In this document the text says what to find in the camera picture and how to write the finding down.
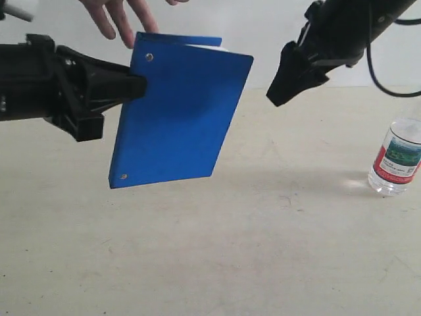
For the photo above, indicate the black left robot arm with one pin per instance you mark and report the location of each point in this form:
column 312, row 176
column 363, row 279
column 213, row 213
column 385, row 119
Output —
column 22, row 68

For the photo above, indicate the person's bare hand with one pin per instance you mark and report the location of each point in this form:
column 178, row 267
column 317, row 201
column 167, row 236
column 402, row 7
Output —
column 110, row 18

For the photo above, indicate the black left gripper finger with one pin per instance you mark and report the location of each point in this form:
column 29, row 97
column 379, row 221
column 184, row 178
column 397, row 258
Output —
column 106, row 88

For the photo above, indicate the blue paper binder folder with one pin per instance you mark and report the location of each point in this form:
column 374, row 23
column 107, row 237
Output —
column 176, row 130

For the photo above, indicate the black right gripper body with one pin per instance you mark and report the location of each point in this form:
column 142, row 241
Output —
column 334, row 35

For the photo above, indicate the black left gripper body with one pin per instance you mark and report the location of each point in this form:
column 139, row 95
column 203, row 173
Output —
column 63, row 102

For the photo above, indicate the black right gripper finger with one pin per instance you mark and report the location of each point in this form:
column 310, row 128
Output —
column 292, row 77

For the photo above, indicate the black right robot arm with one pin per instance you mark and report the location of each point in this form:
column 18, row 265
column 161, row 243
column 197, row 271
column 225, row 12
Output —
column 382, row 15

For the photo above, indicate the clear plastic water bottle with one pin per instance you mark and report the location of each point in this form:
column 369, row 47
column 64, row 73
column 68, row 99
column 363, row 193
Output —
column 398, row 159

